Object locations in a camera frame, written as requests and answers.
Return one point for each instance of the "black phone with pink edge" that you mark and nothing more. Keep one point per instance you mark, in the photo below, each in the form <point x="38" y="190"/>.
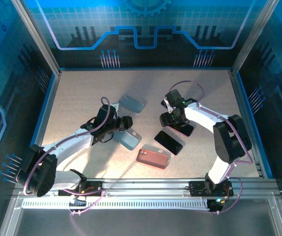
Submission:
<point x="187" y="129"/>

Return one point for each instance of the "light blue phone case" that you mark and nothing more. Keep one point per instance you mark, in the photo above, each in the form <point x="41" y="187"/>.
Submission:
<point x="128" y="140"/>

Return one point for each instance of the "black phone with blue edge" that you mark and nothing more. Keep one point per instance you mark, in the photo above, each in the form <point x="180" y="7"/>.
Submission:
<point x="168" y="142"/>

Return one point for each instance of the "red phone case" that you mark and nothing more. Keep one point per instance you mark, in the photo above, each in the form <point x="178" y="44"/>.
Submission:
<point x="151" y="158"/>

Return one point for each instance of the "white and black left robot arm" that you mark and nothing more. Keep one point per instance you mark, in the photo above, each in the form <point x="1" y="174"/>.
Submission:
<point x="67" y="147"/>

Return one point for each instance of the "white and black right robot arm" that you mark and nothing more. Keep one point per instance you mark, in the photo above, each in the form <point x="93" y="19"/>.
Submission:
<point x="204" y="115"/>

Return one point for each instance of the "grey metal front tray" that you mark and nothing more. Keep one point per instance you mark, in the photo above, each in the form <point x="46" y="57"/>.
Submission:
<point x="143" y="221"/>

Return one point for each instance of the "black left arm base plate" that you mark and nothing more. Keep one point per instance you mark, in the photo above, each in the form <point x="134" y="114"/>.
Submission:
<point x="96" y="188"/>

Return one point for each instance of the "aluminium table side rail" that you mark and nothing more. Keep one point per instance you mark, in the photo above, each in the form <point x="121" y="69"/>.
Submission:
<point x="241" y="98"/>
<point x="47" y="105"/>

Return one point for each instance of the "aluminium mounting rail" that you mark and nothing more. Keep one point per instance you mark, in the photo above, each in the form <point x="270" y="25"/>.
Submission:
<point x="143" y="186"/>

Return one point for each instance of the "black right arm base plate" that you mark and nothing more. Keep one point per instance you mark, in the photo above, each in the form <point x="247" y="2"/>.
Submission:
<point x="195" y="189"/>

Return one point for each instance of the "aluminium frame post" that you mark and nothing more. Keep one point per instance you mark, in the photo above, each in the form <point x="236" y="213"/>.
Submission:
<point x="254" y="37"/>
<point x="43" y="46"/>

